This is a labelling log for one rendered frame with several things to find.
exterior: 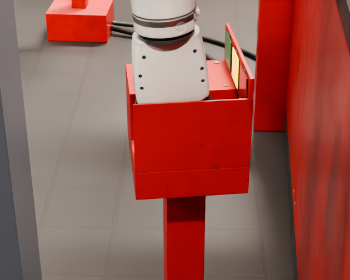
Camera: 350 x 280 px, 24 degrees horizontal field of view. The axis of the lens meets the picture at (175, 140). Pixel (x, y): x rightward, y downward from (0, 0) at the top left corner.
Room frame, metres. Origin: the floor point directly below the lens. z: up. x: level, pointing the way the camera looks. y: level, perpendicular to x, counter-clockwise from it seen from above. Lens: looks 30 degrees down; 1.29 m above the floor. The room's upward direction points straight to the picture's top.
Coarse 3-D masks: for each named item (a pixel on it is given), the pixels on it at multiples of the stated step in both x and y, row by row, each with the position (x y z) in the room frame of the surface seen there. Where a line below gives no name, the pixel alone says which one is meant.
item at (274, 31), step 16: (272, 0) 2.34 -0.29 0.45; (288, 0) 2.33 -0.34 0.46; (272, 16) 2.34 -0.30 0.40; (288, 16) 2.33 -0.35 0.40; (272, 32) 2.34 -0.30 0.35; (288, 32) 2.33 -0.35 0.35; (256, 48) 2.56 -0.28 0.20; (272, 48) 2.33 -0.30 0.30; (288, 48) 2.33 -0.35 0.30; (256, 64) 2.43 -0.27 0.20; (272, 64) 2.33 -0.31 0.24; (288, 64) 2.33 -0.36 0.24; (256, 80) 2.34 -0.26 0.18; (272, 80) 2.33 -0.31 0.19; (256, 96) 2.34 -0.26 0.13; (272, 96) 2.33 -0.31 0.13; (256, 112) 2.34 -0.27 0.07; (272, 112) 2.33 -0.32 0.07; (256, 128) 2.34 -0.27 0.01; (272, 128) 2.33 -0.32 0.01
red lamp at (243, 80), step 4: (240, 68) 1.02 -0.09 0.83; (240, 72) 1.02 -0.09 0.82; (240, 76) 1.02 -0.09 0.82; (244, 76) 0.98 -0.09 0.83; (240, 80) 1.01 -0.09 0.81; (244, 80) 0.98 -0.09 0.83; (240, 84) 1.01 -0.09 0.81; (244, 84) 0.98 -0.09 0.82; (240, 88) 1.01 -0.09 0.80; (244, 88) 0.98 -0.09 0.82; (240, 92) 1.01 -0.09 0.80; (244, 92) 0.98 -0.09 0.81; (240, 96) 1.01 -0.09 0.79; (244, 96) 0.98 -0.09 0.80
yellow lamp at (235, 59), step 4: (232, 52) 1.08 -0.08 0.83; (232, 56) 1.08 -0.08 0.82; (236, 56) 1.05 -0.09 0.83; (232, 60) 1.08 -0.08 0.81; (236, 60) 1.05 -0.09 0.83; (232, 64) 1.08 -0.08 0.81; (236, 64) 1.05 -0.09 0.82; (232, 68) 1.07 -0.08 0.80; (236, 68) 1.05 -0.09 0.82; (232, 72) 1.07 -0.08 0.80; (236, 72) 1.04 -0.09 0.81; (232, 76) 1.07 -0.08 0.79; (236, 76) 1.04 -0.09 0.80; (236, 80) 1.04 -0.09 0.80; (236, 84) 1.04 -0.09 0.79
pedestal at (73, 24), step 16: (64, 0) 3.27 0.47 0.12; (80, 0) 3.17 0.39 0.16; (96, 0) 3.27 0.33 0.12; (112, 0) 3.27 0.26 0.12; (48, 16) 3.11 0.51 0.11; (64, 16) 3.10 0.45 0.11; (80, 16) 3.10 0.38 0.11; (96, 16) 3.09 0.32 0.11; (112, 16) 3.24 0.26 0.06; (48, 32) 3.11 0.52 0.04; (64, 32) 3.10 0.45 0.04; (80, 32) 3.10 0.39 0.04; (96, 32) 3.09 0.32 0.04
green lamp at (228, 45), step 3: (228, 36) 1.12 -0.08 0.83; (228, 39) 1.11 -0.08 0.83; (228, 42) 1.11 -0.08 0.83; (225, 45) 1.14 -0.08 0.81; (228, 45) 1.11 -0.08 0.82; (225, 48) 1.14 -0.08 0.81; (228, 48) 1.11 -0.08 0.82; (225, 51) 1.14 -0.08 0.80; (228, 51) 1.11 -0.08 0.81; (225, 54) 1.14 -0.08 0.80; (228, 54) 1.11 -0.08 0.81; (225, 57) 1.14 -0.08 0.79; (228, 57) 1.11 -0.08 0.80; (228, 60) 1.11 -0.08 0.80; (228, 63) 1.11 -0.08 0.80; (228, 66) 1.11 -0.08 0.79
